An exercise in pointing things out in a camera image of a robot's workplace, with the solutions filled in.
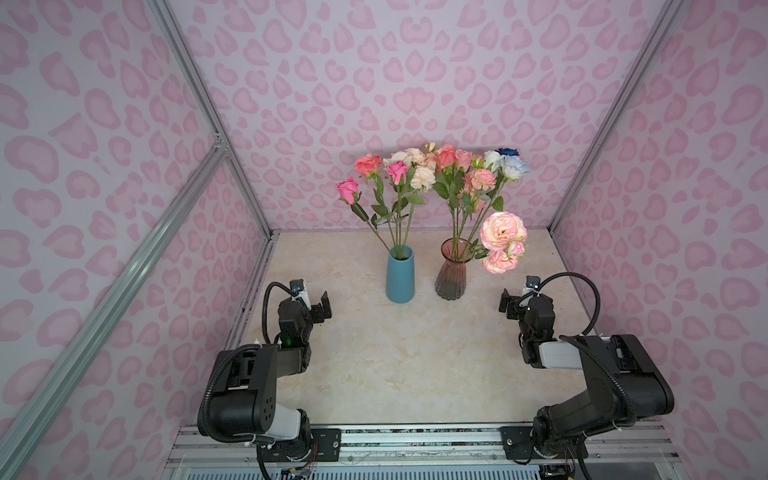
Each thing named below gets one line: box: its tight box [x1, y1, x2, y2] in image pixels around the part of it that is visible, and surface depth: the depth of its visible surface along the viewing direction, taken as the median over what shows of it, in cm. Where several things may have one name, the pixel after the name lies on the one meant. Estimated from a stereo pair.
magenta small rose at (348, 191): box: [336, 176, 392, 253], surface depth 72 cm
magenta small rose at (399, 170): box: [388, 161, 409, 253], surface depth 72 cm
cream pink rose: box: [383, 148, 425, 208], surface depth 80 cm
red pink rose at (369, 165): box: [355, 154, 393, 248], surface depth 80 cm
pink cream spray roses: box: [404, 142, 436, 250], surface depth 81 cm
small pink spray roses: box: [461, 169, 528, 275], surface depth 55 cm
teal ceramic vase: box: [386, 244, 415, 303], surface depth 92 cm
